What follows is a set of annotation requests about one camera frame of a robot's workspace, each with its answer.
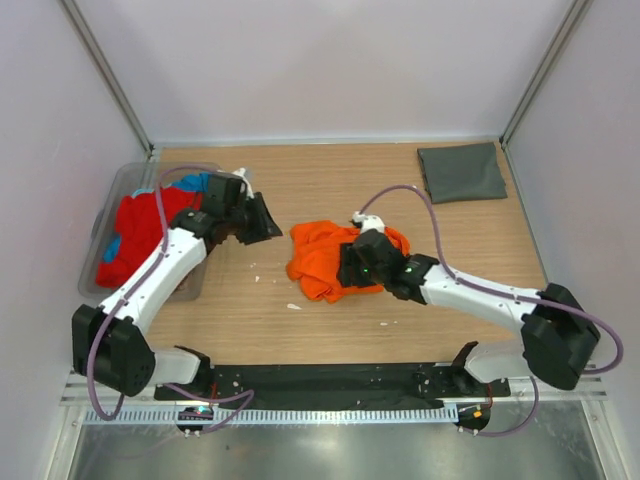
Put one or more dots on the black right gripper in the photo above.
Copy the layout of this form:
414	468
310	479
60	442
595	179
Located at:
348	258

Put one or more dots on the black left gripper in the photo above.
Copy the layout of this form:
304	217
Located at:
264	227

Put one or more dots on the orange t shirt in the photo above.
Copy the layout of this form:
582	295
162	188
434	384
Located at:
316	260

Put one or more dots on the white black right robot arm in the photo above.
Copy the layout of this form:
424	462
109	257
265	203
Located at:
553	340

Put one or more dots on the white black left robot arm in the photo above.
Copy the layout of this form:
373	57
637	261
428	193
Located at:
109	345

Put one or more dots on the blue t shirt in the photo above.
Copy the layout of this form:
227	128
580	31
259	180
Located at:
192	182

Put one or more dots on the red t shirt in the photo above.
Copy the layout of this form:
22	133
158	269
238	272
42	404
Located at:
140	235

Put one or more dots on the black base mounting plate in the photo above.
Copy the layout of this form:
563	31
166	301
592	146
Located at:
343	387

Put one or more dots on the folded grey t shirt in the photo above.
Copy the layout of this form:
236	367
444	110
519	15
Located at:
462	173

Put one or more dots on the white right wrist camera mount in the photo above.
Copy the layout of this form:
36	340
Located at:
366	222

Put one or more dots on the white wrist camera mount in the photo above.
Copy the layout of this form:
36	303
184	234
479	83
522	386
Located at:
366	222
245	175

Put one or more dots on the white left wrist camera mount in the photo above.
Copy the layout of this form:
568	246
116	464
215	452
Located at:
245	175

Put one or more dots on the white slotted cable duct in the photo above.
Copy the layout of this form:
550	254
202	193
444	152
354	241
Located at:
200	415

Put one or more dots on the left aluminium frame post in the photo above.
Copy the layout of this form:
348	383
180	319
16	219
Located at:
100	61

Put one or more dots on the aluminium frame post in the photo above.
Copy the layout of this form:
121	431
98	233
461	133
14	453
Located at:
100	61
561	38

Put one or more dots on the right aluminium frame post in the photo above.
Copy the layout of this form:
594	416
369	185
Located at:
561	38

